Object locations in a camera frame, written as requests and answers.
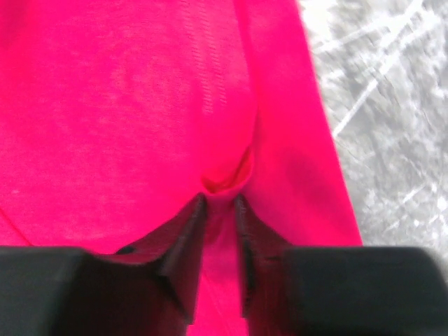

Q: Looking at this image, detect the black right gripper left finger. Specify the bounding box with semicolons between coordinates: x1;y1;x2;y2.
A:
1;195;207;335

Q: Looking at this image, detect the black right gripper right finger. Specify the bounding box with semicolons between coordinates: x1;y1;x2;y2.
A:
234;196;447;335

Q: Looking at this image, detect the hot pink t-shirt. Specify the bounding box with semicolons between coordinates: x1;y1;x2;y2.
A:
1;1;362;335

